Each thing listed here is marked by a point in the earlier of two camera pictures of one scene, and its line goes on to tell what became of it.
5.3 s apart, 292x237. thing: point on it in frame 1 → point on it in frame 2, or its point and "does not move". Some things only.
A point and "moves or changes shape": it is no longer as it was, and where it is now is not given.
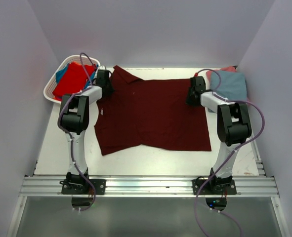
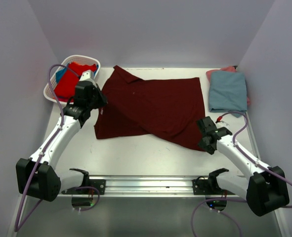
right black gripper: (188, 100) → (210, 150)
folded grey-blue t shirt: (232, 85) does not move
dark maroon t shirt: (155, 112) moves or changes shape
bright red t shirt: (72, 80) does not move
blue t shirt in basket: (60, 75) does not move
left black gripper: (111, 90) → (103, 99)
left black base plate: (100, 185) does not move
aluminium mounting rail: (149, 186) does not move
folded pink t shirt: (229, 69) does not move
